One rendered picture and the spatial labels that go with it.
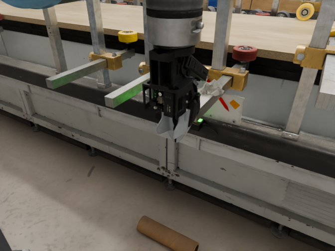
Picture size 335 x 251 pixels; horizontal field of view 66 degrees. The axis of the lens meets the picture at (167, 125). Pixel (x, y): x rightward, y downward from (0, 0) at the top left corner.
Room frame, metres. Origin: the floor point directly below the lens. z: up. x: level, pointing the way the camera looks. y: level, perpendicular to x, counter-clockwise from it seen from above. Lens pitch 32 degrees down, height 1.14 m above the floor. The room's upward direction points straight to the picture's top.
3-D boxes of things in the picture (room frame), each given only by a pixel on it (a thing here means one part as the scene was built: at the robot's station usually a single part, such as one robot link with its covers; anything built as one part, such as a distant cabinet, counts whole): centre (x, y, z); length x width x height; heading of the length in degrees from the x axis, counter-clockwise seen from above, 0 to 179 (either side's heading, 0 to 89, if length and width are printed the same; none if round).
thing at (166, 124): (0.45, 0.00, 0.86); 0.06 x 0.03 x 0.09; 149
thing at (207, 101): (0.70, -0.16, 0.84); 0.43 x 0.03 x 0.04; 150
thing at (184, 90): (0.44, -0.01, 0.97); 0.09 x 0.08 x 0.12; 149
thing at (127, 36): (1.12, 0.17, 0.85); 0.08 x 0.08 x 0.11
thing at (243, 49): (0.87, -0.26, 0.85); 0.08 x 0.08 x 0.11
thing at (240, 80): (0.77, -0.18, 0.85); 0.13 x 0.06 x 0.05; 60
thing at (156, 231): (0.76, 0.00, 0.04); 0.30 x 0.08 x 0.08; 60
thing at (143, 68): (0.89, 0.04, 0.82); 0.13 x 0.06 x 0.05; 60
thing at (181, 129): (0.43, -0.02, 0.86); 0.06 x 0.03 x 0.09; 149
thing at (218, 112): (0.77, -0.12, 0.75); 0.26 x 0.01 x 0.10; 60
